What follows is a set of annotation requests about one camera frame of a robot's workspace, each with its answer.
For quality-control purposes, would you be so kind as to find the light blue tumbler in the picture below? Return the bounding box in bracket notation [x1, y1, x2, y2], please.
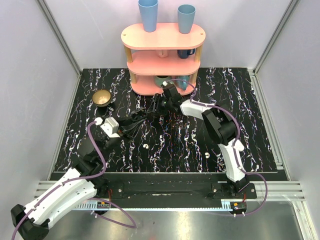
[138, 0, 158, 33]
[177, 4, 196, 34]

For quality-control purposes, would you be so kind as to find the dark blue mug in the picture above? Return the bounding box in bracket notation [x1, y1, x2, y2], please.
[177, 48, 196, 59]

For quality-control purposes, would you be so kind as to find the pink three-tier wooden shelf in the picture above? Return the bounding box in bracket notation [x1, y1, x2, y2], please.
[121, 23, 206, 96]

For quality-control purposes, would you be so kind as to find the left light blue tumbler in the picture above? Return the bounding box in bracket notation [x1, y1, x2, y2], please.
[138, 0, 158, 33]

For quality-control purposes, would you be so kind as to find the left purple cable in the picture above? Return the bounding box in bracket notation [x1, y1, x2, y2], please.
[11, 119, 138, 240]

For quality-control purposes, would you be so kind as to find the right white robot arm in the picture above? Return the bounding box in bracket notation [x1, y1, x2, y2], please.
[147, 84, 250, 199]

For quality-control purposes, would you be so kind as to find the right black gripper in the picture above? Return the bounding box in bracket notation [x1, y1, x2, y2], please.
[146, 93, 172, 117]

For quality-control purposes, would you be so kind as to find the right light blue tumbler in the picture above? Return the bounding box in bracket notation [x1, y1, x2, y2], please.
[177, 4, 196, 34]

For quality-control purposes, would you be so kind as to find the pink mug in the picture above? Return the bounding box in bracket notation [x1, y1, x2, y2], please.
[156, 49, 168, 58]

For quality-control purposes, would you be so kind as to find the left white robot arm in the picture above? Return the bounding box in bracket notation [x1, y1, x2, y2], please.
[10, 113, 146, 240]

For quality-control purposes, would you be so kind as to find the green ceramic mug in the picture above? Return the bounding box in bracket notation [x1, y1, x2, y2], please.
[154, 75, 172, 88]

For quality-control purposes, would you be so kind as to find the light blue ceramic mug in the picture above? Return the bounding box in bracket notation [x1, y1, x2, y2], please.
[176, 75, 189, 91]

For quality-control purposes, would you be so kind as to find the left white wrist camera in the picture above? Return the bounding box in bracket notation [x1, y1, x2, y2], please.
[100, 117, 120, 138]

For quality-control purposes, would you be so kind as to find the black mounting base plate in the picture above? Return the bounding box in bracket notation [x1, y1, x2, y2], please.
[104, 172, 257, 200]

